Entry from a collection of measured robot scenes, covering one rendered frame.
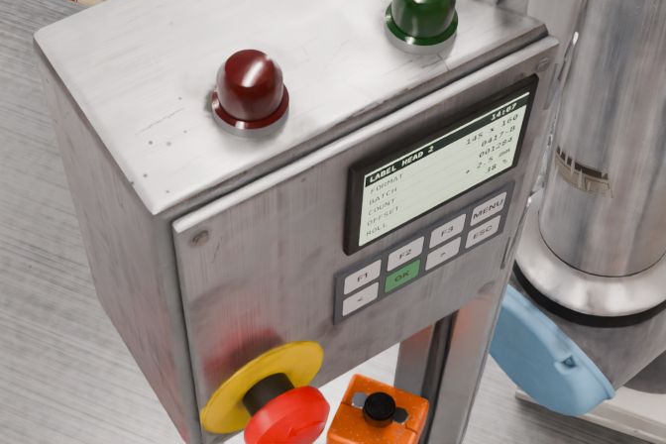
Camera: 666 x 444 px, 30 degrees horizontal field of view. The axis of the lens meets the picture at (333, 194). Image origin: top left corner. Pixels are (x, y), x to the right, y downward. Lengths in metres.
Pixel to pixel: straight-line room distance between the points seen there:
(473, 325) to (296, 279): 0.19
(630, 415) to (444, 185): 0.62
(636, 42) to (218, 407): 0.29
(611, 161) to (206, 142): 0.36
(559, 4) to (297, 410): 0.19
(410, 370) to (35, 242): 0.55
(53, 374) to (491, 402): 0.38
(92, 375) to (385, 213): 0.67
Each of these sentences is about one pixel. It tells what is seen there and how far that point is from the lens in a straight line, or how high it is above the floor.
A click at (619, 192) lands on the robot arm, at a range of 0.74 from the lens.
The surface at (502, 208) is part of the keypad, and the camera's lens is 0.53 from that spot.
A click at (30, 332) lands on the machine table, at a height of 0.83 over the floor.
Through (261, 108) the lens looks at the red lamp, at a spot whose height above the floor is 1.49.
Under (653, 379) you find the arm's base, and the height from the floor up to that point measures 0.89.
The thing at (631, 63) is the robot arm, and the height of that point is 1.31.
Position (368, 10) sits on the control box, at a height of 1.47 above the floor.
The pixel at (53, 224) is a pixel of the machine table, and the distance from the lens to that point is 1.19.
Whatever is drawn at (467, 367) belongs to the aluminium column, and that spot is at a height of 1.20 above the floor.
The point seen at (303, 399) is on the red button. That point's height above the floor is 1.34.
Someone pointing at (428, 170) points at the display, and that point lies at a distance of 0.46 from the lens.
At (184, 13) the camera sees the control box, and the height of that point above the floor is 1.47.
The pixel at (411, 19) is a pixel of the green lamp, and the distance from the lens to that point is 0.43.
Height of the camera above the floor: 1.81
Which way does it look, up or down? 55 degrees down
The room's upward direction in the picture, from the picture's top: 3 degrees clockwise
